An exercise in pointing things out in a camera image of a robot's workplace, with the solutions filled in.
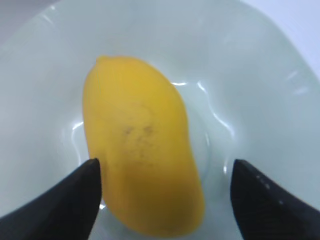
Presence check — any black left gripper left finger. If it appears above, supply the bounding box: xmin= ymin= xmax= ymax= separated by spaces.
xmin=0 ymin=158 xmax=102 ymax=240

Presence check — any yellow mango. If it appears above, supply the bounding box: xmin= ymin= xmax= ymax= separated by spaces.
xmin=82 ymin=56 xmax=205 ymax=238

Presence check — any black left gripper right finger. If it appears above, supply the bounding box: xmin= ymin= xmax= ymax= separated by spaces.
xmin=231 ymin=159 xmax=320 ymax=240

